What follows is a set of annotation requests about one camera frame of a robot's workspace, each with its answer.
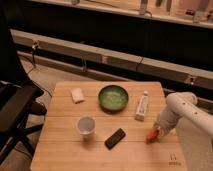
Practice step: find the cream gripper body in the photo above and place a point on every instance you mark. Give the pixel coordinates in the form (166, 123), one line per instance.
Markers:
(161, 131)

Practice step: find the red orange pepper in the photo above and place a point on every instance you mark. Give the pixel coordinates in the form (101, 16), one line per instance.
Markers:
(152, 136)

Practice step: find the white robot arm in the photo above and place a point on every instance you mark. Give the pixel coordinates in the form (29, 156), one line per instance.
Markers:
(182, 104)

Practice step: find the white tube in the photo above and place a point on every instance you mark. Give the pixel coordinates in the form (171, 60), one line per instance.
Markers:
(142, 107)

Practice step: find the black rectangular block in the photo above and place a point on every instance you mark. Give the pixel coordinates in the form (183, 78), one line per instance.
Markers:
(115, 138)

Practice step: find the green bowl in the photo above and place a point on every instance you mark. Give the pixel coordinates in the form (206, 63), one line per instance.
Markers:
(113, 98)

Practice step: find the white paper cup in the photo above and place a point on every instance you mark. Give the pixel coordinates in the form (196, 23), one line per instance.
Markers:
(86, 127)

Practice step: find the white sponge piece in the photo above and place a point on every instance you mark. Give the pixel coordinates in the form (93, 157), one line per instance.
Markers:
(77, 95)

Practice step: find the black office chair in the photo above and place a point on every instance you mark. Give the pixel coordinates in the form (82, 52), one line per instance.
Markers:
(18, 94)

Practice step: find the grey wall rail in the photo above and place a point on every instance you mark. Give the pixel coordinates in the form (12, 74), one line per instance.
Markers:
(113, 58)

